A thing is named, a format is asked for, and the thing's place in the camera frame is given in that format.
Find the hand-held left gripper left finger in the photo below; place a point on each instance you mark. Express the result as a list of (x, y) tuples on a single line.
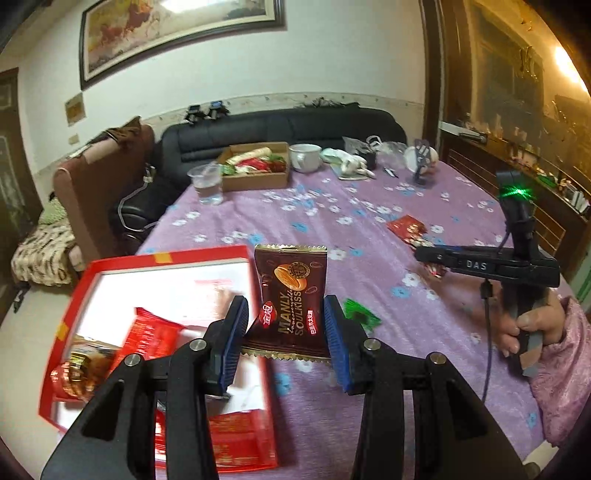
[(231, 341)]

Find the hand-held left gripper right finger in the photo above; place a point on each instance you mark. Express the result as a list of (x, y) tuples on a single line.
[(337, 346)]

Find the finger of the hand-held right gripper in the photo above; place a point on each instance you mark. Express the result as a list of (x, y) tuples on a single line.
[(434, 257)]

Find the small red white candy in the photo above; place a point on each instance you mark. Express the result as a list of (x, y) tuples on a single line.
[(434, 272)]

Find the red cardboard box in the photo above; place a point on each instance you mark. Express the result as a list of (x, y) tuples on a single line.
[(161, 286)]

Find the person's right forearm pink sleeve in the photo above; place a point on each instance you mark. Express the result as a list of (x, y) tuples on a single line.
[(568, 383)]

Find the assorted snacks in cardboard box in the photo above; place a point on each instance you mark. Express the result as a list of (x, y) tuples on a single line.
[(251, 164)]

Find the person's right hand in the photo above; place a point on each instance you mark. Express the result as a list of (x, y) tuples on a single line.
[(545, 323)]

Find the green snack packet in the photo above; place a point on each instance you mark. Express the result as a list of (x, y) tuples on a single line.
[(362, 316)]

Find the red snack packet gold print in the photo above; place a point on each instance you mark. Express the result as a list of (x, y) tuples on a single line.
[(406, 228)]

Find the purple floral tablecloth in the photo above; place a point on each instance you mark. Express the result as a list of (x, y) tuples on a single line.
[(369, 258)]

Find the red snack packet white print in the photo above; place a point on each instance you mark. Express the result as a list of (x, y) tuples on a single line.
[(150, 330)]

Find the black pen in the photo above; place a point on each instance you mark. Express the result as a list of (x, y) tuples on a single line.
[(391, 172)]

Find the wooden cabinet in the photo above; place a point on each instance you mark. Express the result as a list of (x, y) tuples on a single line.
[(471, 161)]

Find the white round container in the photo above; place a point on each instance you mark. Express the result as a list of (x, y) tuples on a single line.
[(429, 154)]

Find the gold brown snack packet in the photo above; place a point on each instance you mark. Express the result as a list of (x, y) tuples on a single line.
[(76, 374)]

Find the clear plastic cup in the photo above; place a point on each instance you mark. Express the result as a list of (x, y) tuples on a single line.
[(207, 184)]

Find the brown cardboard box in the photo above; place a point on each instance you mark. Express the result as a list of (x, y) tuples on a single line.
[(254, 181)]

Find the white mug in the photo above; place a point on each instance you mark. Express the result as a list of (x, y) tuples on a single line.
[(304, 157)]

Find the brown armchair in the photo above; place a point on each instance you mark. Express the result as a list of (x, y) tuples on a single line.
[(106, 184)]

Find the black leather sofa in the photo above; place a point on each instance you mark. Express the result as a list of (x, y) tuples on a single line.
[(277, 127)]

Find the patterned blanket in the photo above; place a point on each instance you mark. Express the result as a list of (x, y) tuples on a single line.
[(41, 254)]

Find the green cushion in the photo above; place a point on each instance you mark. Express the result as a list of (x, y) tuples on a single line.
[(51, 212)]

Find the black device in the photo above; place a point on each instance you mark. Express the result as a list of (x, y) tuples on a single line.
[(194, 114), (217, 110)]

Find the brown cloth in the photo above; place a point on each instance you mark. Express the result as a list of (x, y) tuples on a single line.
[(124, 131)]

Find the dark wooden door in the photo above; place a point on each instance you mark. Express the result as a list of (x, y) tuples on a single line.
[(11, 161)]

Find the framed painting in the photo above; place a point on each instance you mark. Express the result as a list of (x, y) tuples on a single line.
[(175, 27)]

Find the small yellow wall plaque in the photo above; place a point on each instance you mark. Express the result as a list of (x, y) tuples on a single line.
[(74, 108)]

